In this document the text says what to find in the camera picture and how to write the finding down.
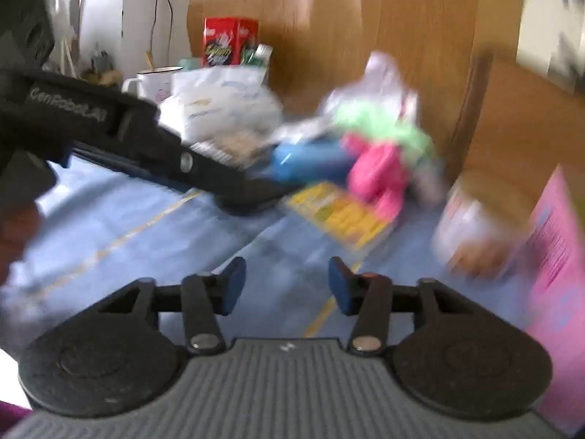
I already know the black wall cable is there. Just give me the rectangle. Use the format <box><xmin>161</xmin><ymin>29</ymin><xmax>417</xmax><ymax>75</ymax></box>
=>
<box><xmin>148</xmin><ymin>0</ymin><xmax>177</xmax><ymax>71</ymax></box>

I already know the yellow printed packet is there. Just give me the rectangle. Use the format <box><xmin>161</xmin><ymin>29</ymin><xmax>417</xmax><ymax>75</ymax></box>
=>
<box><xmin>286</xmin><ymin>182</ymin><xmax>398</xmax><ymax>251</ymax></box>

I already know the white curtain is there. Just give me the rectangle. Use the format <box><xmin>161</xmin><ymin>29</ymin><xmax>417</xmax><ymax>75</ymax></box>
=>
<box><xmin>46</xmin><ymin>0</ymin><xmax>131</xmax><ymax>78</ymax></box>

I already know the pink box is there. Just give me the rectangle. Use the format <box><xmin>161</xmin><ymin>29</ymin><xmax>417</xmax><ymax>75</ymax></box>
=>
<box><xmin>523</xmin><ymin>165</ymin><xmax>585</xmax><ymax>433</ymax></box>

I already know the white enamel mug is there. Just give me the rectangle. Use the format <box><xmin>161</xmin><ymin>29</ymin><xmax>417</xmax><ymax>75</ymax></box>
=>
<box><xmin>121</xmin><ymin>67</ymin><xmax>184</xmax><ymax>102</ymax></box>

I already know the purple cloth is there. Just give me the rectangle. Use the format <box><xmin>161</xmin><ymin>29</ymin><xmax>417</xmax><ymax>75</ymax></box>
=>
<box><xmin>0</xmin><ymin>400</ymin><xmax>29</xmax><ymax>428</ymax></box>

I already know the blue plastic case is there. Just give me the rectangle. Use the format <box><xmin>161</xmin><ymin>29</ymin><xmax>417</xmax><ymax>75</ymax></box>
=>
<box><xmin>269</xmin><ymin>142</ymin><xmax>357</xmax><ymax>184</ymax></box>

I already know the white tissue pack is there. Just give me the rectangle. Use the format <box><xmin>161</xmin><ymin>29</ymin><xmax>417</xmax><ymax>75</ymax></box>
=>
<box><xmin>158</xmin><ymin>66</ymin><xmax>282</xmax><ymax>147</ymax></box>

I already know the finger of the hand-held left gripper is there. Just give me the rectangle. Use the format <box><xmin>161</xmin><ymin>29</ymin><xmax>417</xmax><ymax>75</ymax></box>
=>
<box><xmin>72</xmin><ymin>123</ymin><xmax>294</xmax><ymax>214</ymax></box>

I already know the white plastic bag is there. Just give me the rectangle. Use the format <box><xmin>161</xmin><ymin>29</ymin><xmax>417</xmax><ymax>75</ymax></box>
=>
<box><xmin>274</xmin><ymin>51</ymin><xmax>421</xmax><ymax>142</ymax></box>

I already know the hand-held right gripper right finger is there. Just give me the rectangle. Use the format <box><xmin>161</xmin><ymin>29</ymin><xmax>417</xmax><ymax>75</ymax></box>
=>
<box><xmin>329</xmin><ymin>256</ymin><xmax>489</xmax><ymax>354</ymax></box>

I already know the white tin can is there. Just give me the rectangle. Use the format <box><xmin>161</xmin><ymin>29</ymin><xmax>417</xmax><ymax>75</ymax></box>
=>
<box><xmin>432</xmin><ymin>171</ymin><xmax>535</xmax><ymax>279</ymax></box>

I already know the blue tablecloth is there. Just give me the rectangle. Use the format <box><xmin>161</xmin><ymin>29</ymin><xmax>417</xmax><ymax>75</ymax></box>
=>
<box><xmin>0</xmin><ymin>146</ymin><xmax>547</xmax><ymax>367</ymax></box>

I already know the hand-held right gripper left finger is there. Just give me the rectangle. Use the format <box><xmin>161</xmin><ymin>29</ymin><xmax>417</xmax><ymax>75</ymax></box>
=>
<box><xmin>91</xmin><ymin>257</ymin><xmax>248</xmax><ymax>354</ymax></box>

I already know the green bottle white cap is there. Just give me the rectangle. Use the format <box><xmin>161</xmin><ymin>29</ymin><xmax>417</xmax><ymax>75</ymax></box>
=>
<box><xmin>242</xmin><ymin>44</ymin><xmax>274</xmax><ymax>74</ymax></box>

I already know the red cereal box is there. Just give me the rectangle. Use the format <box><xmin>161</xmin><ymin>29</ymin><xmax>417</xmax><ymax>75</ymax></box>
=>
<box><xmin>202</xmin><ymin>16</ymin><xmax>260</xmax><ymax>69</ymax></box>

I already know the wooden board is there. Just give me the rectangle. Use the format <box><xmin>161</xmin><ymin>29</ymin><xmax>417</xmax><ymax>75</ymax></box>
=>
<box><xmin>186</xmin><ymin>0</ymin><xmax>526</xmax><ymax>170</ymax></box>

